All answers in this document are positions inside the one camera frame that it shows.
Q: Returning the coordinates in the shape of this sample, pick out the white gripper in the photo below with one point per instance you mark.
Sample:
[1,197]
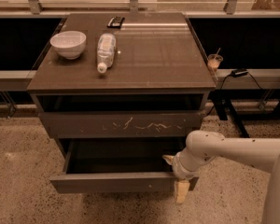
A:
[178,168]

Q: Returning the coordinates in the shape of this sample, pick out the drawer dark front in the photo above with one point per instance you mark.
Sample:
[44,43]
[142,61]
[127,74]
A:
[118,165]

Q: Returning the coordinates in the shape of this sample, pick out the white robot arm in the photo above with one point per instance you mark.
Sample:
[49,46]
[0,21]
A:
[203,146]

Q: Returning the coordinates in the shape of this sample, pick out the top drawer scratched front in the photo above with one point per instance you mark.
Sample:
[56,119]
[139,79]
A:
[120,124]

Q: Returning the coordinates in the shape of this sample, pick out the dark brown drawer cabinet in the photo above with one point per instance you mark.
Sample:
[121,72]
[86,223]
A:
[158,67]

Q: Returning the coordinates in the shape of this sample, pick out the black table leg stand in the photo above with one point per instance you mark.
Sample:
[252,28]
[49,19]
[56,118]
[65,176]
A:
[220,105]

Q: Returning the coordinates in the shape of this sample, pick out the black power adapter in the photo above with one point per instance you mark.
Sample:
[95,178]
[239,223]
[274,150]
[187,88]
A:
[239,72]

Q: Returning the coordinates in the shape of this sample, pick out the plastic cup with straw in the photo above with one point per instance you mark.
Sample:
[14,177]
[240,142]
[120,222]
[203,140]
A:
[214,60]

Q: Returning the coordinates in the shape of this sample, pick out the clear plastic water bottle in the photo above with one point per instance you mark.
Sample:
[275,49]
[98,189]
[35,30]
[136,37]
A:
[105,52]

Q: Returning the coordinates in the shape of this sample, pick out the black remote control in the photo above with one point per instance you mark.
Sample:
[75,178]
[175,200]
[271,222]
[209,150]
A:
[116,22]

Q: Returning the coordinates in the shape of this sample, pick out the white ceramic bowl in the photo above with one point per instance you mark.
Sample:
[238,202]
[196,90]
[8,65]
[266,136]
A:
[69,44]

